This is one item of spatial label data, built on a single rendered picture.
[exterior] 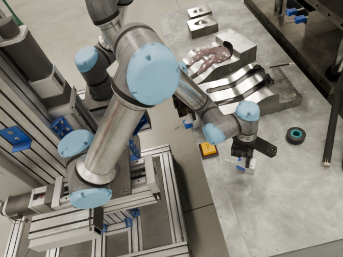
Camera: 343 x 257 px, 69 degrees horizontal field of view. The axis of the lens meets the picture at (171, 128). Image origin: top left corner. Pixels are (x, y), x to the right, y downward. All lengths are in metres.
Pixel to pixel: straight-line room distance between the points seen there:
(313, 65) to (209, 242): 1.32
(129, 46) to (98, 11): 0.36
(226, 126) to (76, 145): 0.48
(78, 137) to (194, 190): 1.34
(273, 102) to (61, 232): 1.10
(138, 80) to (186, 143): 1.80
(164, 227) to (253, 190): 0.79
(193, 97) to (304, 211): 0.63
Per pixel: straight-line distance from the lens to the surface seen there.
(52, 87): 0.99
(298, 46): 1.85
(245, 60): 1.64
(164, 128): 2.43
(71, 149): 0.83
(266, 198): 1.13
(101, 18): 0.90
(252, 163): 1.13
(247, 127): 0.86
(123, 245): 1.80
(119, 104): 0.58
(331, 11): 1.69
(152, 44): 0.53
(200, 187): 2.04
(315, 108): 1.44
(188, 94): 0.80
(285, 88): 1.43
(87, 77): 1.24
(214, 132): 0.82
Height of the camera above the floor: 1.84
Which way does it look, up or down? 50 degrees down
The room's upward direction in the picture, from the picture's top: 18 degrees counter-clockwise
